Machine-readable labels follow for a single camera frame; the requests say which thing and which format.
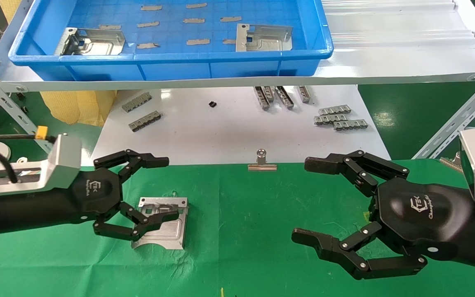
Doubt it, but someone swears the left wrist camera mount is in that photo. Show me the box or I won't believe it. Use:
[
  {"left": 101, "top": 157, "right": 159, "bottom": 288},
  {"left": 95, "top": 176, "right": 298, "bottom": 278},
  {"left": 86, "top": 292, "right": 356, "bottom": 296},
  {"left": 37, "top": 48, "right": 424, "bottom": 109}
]
[{"left": 0, "top": 134, "right": 82, "bottom": 199}]

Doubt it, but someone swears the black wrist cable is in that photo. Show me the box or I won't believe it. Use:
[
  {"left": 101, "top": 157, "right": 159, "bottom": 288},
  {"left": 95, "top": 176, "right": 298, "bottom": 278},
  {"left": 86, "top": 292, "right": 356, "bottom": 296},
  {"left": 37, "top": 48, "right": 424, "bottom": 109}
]
[{"left": 0, "top": 133, "right": 42, "bottom": 185}]

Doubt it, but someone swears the green table cloth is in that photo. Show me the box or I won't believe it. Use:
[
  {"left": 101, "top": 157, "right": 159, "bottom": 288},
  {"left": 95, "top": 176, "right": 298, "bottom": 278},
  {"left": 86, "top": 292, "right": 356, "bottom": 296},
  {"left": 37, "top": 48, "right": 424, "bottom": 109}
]
[{"left": 0, "top": 159, "right": 475, "bottom": 297}]

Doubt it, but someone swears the yellow fabric bag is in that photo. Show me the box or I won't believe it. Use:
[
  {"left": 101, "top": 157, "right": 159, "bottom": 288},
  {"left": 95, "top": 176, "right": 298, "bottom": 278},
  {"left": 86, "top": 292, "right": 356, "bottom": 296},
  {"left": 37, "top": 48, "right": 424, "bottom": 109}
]
[{"left": 39, "top": 90, "right": 117, "bottom": 127}]

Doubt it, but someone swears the white metal shelf rack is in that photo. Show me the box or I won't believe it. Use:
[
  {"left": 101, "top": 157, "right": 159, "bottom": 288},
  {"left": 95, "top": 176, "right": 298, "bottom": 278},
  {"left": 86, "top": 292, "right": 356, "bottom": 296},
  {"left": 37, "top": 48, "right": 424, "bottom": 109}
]
[{"left": 0, "top": 0, "right": 475, "bottom": 161}]

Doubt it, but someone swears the blue plastic bin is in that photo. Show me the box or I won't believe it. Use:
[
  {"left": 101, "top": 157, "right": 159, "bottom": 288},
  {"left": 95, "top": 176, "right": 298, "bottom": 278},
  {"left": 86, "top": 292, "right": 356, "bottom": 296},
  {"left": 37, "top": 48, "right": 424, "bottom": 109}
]
[{"left": 8, "top": 0, "right": 334, "bottom": 81}]

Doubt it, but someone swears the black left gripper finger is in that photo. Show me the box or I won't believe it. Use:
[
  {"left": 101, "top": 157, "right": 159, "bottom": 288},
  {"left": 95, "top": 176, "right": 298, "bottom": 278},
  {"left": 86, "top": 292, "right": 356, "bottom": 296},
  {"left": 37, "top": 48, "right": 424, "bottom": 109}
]
[
  {"left": 94, "top": 149, "right": 170, "bottom": 184},
  {"left": 93, "top": 201, "right": 180, "bottom": 242}
]

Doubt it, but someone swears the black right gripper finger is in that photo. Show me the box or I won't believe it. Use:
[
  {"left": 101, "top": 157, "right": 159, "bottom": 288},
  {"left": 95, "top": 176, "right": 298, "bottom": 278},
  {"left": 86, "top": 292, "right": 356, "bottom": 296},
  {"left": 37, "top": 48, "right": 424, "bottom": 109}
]
[
  {"left": 291, "top": 221, "right": 428, "bottom": 281},
  {"left": 304, "top": 150, "right": 410, "bottom": 197}
]

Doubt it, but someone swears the silver stamped metal plate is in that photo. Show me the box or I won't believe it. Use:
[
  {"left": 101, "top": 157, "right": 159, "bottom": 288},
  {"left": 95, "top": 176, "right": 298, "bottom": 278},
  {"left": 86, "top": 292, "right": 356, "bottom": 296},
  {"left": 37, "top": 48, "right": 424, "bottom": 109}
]
[
  {"left": 235, "top": 23, "right": 294, "bottom": 53},
  {"left": 54, "top": 27, "right": 126, "bottom": 57},
  {"left": 131, "top": 196, "right": 189, "bottom": 250}
]

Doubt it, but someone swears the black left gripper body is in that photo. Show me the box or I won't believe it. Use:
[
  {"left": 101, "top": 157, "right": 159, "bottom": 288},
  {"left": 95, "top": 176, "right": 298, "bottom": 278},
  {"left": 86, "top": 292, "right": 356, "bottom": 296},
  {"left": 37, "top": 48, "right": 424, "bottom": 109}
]
[{"left": 0, "top": 170, "right": 122, "bottom": 235}]

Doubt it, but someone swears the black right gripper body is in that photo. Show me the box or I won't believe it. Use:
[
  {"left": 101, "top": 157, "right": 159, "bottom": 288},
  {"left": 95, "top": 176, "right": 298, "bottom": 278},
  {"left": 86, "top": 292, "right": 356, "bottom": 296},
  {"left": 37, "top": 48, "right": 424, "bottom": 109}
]
[{"left": 374, "top": 178, "right": 475, "bottom": 273}]

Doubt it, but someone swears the silver binder clip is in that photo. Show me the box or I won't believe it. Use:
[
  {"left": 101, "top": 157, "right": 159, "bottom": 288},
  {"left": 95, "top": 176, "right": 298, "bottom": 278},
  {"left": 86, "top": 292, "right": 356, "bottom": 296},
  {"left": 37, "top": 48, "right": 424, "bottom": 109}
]
[{"left": 247, "top": 149, "right": 278, "bottom": 172}]

